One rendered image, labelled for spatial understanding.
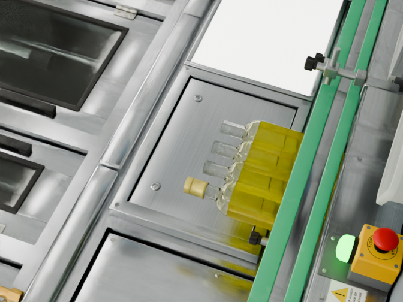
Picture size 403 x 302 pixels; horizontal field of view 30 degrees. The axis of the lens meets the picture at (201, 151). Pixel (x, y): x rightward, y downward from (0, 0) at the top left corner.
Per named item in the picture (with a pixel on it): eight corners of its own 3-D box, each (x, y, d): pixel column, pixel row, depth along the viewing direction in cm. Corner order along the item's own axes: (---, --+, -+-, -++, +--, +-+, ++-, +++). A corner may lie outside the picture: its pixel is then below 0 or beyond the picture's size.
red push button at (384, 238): (371, 233, 120) (376, 222, 117) (396, 241, 119) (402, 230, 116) (366, 254, 117) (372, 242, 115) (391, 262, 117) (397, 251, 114)
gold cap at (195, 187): (202, 202, 149) (181, 195, 150) (206, 195, 152) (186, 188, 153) (205, 186, 148) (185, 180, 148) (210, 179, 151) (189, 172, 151)
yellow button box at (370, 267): (398, 259, 125) (354, 244, 126) (411, 235, 119) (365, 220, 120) (391, 294, 121) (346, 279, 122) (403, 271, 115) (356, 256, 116)
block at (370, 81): (389, 113, 158) (356, 103, 159) (401, 82, 151) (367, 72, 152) (385, 125, 156) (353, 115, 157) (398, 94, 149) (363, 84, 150)
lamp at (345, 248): (355, 247, 124) (337, 241, 125) (361, 232, 121) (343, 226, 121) (349, 269, 122) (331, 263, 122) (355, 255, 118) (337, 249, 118)
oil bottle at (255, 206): (322, 223, 150) (220, 191, 153) (328, 208, 146) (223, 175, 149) (315, 247, 147) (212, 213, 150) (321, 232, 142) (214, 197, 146)
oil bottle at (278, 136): (340, 160, 161) (245, 131, 164) (346, 144, 156) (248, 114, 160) (335, 180, 157) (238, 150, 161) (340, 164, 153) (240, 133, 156)
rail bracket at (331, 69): (354, 109, 161) (298, 93, 162) (373, 53, 147) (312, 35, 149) (351, 119, 159) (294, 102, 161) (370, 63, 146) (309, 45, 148)
